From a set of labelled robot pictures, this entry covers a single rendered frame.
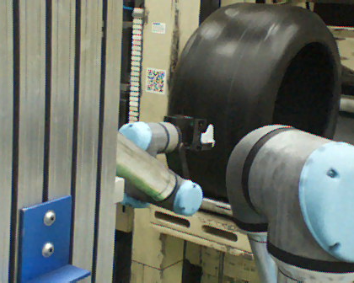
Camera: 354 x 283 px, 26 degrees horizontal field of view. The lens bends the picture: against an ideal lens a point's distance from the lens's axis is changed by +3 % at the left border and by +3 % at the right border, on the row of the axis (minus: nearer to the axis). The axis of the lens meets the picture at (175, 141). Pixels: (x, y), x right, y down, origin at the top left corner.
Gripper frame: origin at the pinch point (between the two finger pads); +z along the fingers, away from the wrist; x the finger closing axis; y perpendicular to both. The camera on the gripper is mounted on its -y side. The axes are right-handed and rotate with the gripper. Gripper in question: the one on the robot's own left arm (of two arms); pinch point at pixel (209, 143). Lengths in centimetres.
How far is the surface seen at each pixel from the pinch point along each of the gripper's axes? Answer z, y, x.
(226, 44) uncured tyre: 4.6, 26.2, 1.9
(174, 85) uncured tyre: 0.6, 13.7, 13.8
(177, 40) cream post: 19.1, 26.1, 27.6
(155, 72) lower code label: 19.3, 15.5, 34.4
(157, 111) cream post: 20.8, 3.7, 33.0
